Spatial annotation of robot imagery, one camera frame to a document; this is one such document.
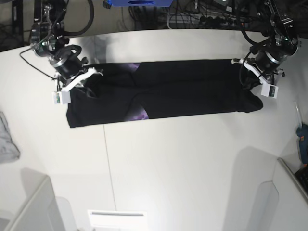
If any grey cloth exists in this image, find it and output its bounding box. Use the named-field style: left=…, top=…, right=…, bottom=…
left=0, top=111, right=21, bottom=164

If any black keyboard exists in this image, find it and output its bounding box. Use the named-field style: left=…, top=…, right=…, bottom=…
left=295, top=167, right=308, bottom=192

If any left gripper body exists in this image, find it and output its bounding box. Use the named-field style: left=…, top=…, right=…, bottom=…
left=231, top=49, right=285, bottom=86

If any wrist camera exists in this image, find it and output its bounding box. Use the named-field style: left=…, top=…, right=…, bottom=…
left=261, top=83, right=279, bottom=99
left=52, top=91, right=71, bottom=104

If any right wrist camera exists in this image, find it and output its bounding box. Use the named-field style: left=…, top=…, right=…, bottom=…
left=52, top=91, right=71, bottom=104

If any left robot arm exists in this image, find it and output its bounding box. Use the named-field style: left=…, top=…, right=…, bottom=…
left=235, top=0, right=299, bottom=88

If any black T-shirt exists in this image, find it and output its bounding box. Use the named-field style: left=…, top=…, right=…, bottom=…
left=66, top=60, right=263, bottom=128

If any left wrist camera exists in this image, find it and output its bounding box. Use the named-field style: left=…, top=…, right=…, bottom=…
left=261, top=83, right=279, bottom=99

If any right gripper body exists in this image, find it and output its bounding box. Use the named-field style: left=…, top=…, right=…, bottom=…
left=49, top=54, right=103, bottom=93

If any black power strip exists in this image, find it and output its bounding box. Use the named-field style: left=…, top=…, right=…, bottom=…
left=198, top=16, right=237, bottom=28

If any blue glue gun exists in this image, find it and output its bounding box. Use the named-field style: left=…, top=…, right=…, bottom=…
left=294, top=101, right=308, bottom=167

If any blue box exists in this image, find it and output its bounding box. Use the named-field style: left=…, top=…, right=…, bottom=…
left=106, top=0, right=173, bottom=7

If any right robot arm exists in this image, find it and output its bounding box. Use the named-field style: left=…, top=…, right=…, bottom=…
left=29, top=0, right=103, bottom=95

